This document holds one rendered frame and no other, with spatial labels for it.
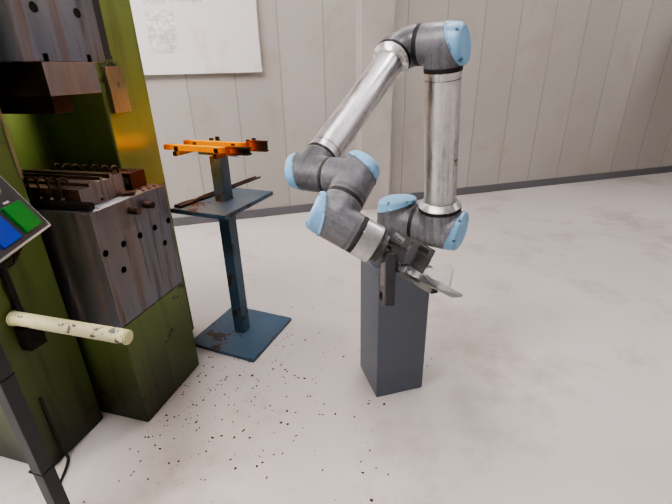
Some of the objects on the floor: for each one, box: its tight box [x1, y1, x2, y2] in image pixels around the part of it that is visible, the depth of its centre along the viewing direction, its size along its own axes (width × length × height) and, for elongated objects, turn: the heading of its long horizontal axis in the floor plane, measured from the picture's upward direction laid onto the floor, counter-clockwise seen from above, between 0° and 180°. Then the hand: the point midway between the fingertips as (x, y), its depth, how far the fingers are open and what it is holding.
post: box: [0, 342, 70, 504], centre depth 111 cm, size 4×4×108 cm
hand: (448, 297), depth 93 cm, fingers open, 14 cm apart
